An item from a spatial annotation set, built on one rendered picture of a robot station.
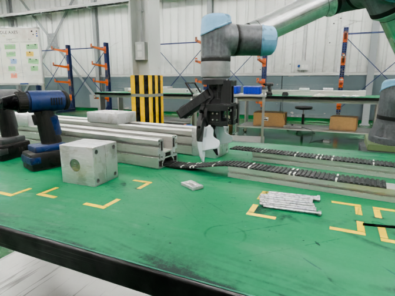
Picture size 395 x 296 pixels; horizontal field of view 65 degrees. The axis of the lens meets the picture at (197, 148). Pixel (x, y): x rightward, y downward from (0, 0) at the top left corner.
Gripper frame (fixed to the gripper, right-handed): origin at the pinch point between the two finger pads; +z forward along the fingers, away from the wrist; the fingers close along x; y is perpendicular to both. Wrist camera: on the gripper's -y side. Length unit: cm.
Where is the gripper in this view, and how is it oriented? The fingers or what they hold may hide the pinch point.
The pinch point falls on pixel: (208, 154)
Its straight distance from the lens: 84.6
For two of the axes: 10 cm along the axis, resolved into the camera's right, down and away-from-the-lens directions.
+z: 0.1, 9.8, 2.1
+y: 8.7, 1.0, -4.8
